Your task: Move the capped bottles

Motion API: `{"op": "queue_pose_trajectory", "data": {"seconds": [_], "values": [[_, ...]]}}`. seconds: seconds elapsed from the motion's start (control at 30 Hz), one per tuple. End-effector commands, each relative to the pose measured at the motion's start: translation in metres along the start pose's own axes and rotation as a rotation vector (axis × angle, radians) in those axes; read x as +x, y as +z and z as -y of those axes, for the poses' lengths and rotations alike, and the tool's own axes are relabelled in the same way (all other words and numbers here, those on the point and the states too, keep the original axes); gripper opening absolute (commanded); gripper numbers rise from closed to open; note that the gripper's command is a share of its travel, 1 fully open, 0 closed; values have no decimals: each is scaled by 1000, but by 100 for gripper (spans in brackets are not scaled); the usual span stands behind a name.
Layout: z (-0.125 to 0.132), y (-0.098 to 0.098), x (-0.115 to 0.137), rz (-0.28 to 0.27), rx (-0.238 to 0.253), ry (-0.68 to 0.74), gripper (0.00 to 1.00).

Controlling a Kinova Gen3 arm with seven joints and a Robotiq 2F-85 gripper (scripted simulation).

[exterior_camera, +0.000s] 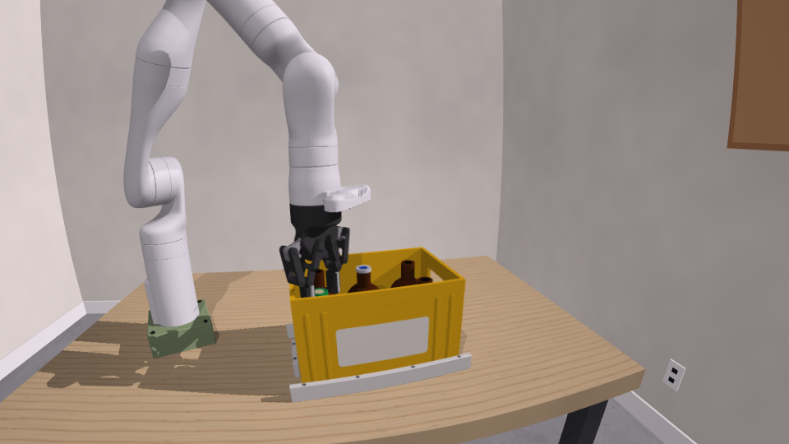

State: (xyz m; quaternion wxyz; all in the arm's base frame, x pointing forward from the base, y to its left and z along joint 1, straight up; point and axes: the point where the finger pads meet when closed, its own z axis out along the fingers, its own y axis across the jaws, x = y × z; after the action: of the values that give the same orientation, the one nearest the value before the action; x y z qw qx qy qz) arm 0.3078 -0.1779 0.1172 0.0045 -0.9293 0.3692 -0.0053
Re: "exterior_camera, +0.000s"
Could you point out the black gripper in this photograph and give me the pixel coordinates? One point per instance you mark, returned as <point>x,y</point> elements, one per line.
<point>314,245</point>

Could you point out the white flat bar with screws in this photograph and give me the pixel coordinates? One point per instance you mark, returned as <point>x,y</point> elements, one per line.
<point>374,380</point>

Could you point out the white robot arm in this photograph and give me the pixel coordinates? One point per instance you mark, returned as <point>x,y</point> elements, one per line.
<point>160,80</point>

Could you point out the brown glass bottle with beige label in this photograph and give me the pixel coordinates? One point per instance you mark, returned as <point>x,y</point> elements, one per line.
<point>363,280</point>

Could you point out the yellow crate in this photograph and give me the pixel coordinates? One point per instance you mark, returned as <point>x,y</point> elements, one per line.
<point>344,335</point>

